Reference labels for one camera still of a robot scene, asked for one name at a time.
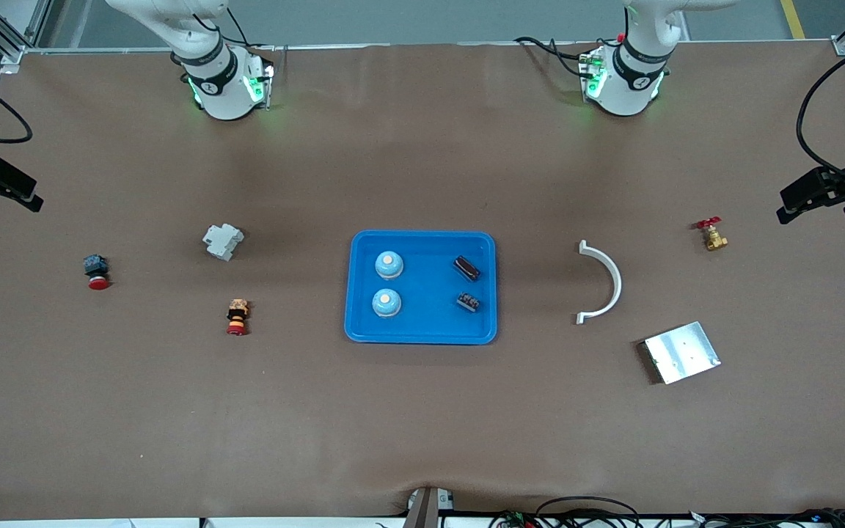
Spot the green lit base connector panel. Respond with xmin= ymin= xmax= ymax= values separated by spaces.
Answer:
xmin=580 ymin=45 xmax=607 ymax=100
xmin=245 ymin=62 xmax=275 ymax=111

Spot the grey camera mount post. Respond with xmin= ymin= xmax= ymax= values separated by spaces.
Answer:
xmin=402 ymin=486 xmax=454 ymax=528

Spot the silver metal plate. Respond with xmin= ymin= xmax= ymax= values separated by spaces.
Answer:
xmin=643 ymin=321 xmax=722 ymax=385

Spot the black cable bundle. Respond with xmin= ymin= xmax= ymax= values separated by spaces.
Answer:
xmin=687 ymin=507 xmax=845 ymax=528

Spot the blue plastic tray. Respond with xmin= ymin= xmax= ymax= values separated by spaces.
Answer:
xmin=344 ymin=230 xmax=498 ymax=345

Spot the white curved plastic bracket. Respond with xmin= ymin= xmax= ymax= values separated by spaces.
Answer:
xmin=577 ymin=240 xmax=623 ymax=325

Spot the brass valve red handle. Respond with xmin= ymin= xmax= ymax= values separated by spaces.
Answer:
xmin=694 ymin=217 xmax=729 ymax=252

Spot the emergency stop button orange body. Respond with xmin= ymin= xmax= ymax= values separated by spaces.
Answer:
xmin=226 ymin=298 xmax=251 ymax=337

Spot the white circuit breaker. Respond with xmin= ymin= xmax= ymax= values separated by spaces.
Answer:
xmin=202 ymin=223 xmax=245 ymax=262

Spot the black looped cable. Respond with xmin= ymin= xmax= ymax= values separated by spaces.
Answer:
xmin=536 ymin=496 xmax=640 ymax=528

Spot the black arm base cable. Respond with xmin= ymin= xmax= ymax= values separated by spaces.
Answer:
xmin=206 ymin=6 xmax=277 ymax=54
xmin=514 ymin=35 xmax=599 ymax=81

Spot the red pushbutton black body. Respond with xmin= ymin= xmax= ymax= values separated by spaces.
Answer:
xmin=83 ymin=254 xmax=111 ymax=291

